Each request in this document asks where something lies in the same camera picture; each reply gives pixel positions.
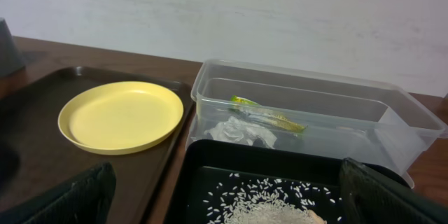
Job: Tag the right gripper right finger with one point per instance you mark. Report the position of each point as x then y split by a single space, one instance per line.
371 197

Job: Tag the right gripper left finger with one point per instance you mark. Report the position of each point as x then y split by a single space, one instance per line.
84 198

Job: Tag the yellow round plate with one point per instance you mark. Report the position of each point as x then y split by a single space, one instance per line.
121 118

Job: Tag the rice and food scraps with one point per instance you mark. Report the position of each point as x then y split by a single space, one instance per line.
243 198

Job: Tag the white paper napkin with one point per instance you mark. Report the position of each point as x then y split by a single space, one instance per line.
241 132

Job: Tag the green snack wrapper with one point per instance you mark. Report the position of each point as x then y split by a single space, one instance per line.
252 111

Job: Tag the grey plastic dishwasher rack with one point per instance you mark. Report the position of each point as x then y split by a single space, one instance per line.
11 57

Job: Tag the dark brown serving tray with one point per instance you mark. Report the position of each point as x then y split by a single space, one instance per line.
38 157

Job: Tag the clear plastic bin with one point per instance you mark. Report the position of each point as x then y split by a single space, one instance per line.
369 121

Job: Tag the black rectangular tray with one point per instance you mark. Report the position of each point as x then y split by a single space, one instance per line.
205 160

